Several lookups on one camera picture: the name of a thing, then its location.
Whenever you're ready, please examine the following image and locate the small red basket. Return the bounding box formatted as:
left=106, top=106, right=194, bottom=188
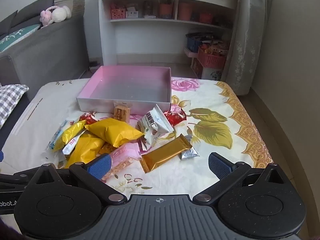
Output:
left=199, top=12, right=214, bottom=24

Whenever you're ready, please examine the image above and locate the grey sofa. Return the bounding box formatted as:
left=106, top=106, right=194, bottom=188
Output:
left=0, top=0, right=90, bottom=93

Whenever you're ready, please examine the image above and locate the white bookshelf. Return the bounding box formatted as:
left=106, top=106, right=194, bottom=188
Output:
left=95, top=0, right=239, bottom=67

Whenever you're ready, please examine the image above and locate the pink snack packet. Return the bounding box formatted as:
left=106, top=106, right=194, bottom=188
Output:
left=101, top=144, right=142, bottom=182

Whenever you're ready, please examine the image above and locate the gold foil bar packet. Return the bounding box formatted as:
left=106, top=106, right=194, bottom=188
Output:
left=139, top=134, right=193, bottom=173

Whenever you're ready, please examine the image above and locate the tan cube snack packet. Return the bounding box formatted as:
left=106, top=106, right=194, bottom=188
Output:
left=114, top=102, right=131, bottom=123

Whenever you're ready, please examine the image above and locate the silver blue chocolate packet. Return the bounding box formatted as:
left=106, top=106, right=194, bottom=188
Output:
left=180, top=146, right=200, bottom=160

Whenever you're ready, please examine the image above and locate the orange pot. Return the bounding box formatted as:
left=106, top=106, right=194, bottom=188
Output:
left=159, top=4, right=174, bottom=19
left=177, top=2, right=193, bottom=20

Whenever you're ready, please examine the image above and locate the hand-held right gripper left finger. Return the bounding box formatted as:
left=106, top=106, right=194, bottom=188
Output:
left=25, top=153, right=127, bottom=203

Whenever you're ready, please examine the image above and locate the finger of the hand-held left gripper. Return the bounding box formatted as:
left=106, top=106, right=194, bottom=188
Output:
left=0, top=167, right=42, bottom=192

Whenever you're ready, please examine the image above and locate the pink white plush toy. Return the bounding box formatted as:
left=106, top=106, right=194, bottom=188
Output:
left=40, top=5, right=72, bottom=28

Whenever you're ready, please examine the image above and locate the large pink basket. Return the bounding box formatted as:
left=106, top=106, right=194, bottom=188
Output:
left=197, top=47, right=229, bottom=69

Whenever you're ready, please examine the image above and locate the plain yellow snack packet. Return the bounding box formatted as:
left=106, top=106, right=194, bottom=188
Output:
left=65, top=131, right=105, bottom=168
left=85, top=117, right=143, bottom=147

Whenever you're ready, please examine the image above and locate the small pink lattice basket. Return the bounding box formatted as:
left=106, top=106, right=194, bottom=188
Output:
left=111, top=8, right=125, bottom=20

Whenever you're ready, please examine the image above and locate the pink cardboard box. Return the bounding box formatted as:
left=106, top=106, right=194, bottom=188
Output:
left=76, top=66, right=172, bottom=114

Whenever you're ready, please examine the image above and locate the clear blue-print snack packet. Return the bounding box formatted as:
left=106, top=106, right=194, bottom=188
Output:
left=45, top=120, right=69, bottom=155

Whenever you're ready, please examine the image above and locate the grey floral curtain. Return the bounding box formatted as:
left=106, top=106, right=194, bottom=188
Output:
left=221, top=0, right=274, bottom=95

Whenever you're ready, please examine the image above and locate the white black-print snack packet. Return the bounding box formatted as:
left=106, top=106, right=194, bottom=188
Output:
left=137, top=104, right=174, bottom=137

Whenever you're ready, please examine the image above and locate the yellow printed snack packet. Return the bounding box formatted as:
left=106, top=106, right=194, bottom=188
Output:
left=61, top=120, right=87, bottom=155

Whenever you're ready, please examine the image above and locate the grey checkered pillow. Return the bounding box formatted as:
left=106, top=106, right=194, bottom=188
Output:
left=0, top=84, right=30, bottom=128

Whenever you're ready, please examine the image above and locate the blue basket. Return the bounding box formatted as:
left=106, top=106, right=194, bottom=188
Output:
left=186, top=34, right=213, bottom=53

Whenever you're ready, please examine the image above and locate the white printed storage box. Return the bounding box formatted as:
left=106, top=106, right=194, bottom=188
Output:
left=184, top=47, right=223, bottom=80

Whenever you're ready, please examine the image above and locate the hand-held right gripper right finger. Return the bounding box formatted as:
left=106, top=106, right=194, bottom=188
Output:
left=192, top=152, right=292, bottom=203

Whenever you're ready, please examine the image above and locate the teal cushion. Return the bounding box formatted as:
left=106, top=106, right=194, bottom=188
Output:
left=0, top=24, right=40, bottom=53

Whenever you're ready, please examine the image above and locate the white nut-picture snack packet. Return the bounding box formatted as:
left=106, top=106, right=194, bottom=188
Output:
left=137, top=130, right=163, bottom=153

